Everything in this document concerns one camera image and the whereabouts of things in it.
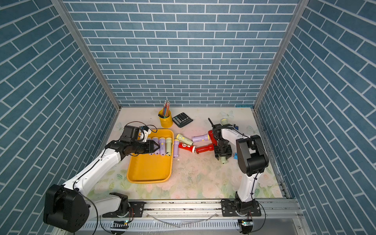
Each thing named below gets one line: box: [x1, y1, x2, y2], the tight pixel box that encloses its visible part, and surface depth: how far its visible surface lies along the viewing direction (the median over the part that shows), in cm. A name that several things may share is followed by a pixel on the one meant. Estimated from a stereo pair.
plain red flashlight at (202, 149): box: [195, 143, 215, 155], surface depth 96 cm
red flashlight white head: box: [178, 142, 197, 154], surface depth 96 cm
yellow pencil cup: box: [158, 108, 173, 129], surface depth 107 cm
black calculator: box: [172, 112, 194, 128], surface depth 113 cm
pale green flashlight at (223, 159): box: [219, 156, 228, 165], surface depth 91 cm
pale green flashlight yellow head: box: [165, 137, 173, 157], surface depth 96 cm
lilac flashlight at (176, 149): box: [173, 139, 180, 158], surface depth 96 cm
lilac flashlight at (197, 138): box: [191, 134, 211, 143], surface depth 101 cm
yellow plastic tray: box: [126, 128, 175, 184], surface depth 89 cm
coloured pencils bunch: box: [162, 99, 171, 118], surface depth 104 cm
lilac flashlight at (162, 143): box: [158, 137, 166, 157], surface depth 97 cm
